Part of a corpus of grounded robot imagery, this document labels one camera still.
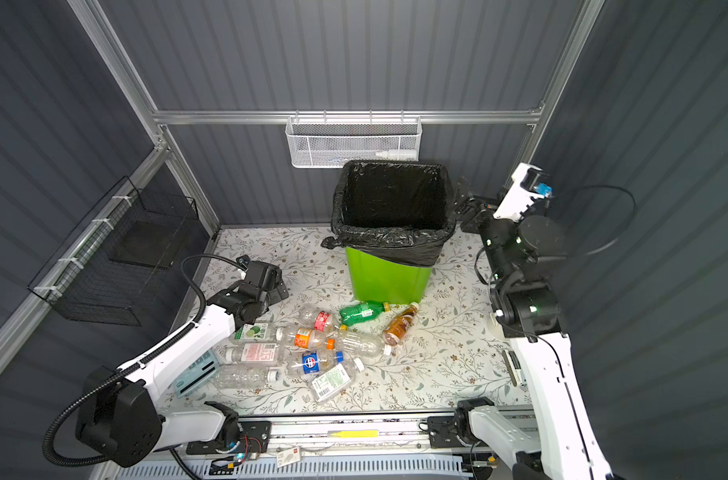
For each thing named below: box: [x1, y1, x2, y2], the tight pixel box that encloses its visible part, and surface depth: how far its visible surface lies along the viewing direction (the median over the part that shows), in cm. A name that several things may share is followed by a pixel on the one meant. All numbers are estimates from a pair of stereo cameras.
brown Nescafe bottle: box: [383, 302, 420, 347], surface depth 90 cm
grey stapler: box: [502, 349, 527, 388], surface depth 84 cm
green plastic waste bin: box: [346, 247, 432, 304], surface depth 90 cm
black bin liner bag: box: [321, 160, 457, 267], surface depth 81 cm
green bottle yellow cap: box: [339, 300, 391, 326], surface depth 93 cm
